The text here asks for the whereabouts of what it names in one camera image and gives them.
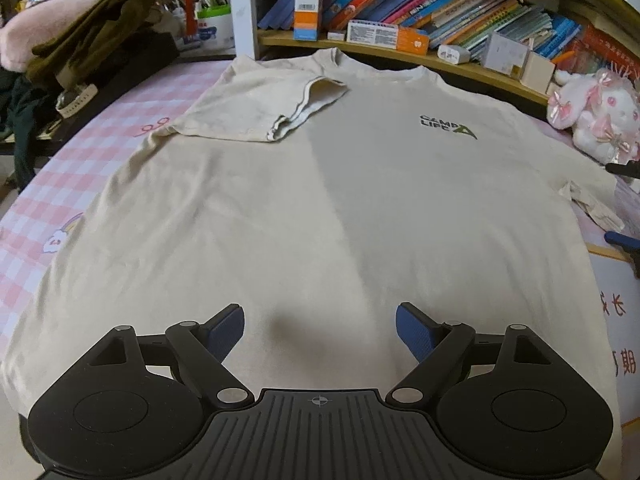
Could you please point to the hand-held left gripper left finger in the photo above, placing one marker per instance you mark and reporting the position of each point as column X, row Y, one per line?
column 227, row 331

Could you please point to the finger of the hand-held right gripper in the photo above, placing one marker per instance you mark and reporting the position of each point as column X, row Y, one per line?
column 622, row 242
column 625, row 170

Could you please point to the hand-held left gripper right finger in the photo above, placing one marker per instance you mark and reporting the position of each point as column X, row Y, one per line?
column 415, row 331

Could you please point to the beige t-shirt with chest logo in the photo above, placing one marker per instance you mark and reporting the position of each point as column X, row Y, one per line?
column 320, row 210

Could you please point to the pink and white plush bunny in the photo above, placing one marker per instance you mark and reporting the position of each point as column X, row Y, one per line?
column 590, row 100

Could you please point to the cream cardboard box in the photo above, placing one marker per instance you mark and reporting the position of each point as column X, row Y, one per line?
column 537, row 72

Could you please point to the white cardboard box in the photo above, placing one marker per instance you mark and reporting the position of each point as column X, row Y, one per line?
column 502, row 52

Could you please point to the white charger plug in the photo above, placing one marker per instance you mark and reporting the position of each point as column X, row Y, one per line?
column 452, row 54

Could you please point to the pink checked cartoon bedsheet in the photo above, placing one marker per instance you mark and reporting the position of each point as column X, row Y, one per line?
column 90, row 150

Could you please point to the dark cloth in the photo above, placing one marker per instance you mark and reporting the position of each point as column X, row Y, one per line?
column 25, row 125

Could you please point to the white and orange carton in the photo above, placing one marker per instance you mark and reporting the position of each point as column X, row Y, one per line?
column 370, row 34

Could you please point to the wooden bookshelf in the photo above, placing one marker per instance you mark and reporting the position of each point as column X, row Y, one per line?
column 280, row 40

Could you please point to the white pen holder with pens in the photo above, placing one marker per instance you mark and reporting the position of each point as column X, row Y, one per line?
column 215, row 27

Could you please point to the small white box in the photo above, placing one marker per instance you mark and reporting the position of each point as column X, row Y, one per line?
column 336, row 36

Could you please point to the tall blue and orange box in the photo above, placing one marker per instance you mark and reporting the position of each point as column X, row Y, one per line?
column 306, row 20

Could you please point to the olive brown cloth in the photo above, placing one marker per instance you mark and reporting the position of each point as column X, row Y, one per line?
column 100, row 20

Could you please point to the pink plush pillow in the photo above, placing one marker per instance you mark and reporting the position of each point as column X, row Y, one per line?
column 35, row 30

